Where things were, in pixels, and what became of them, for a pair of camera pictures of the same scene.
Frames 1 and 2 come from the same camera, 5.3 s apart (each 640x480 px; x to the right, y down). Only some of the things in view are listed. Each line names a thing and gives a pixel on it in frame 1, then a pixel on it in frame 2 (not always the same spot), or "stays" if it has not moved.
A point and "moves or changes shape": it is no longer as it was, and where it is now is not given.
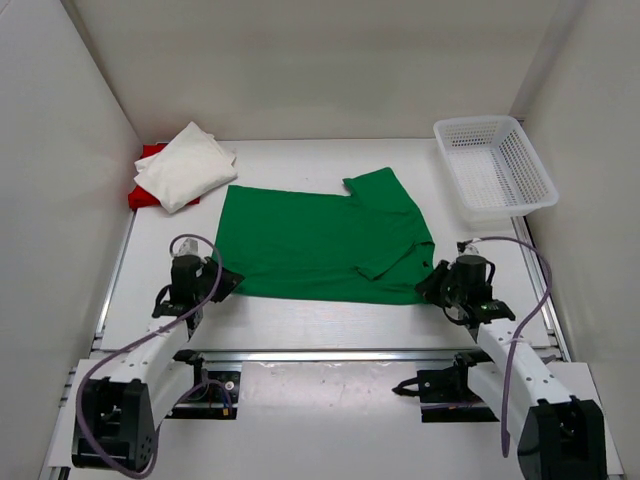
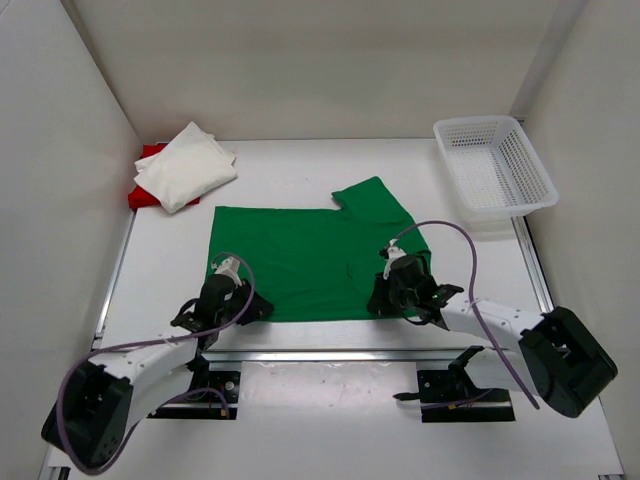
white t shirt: x=193 y=163 stays
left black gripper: x=229 y=280 to x=258 y=307
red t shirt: x=138 y=197 stays
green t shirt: x=370 y=247 moves or changes shape
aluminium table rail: x=336 y=356 stays
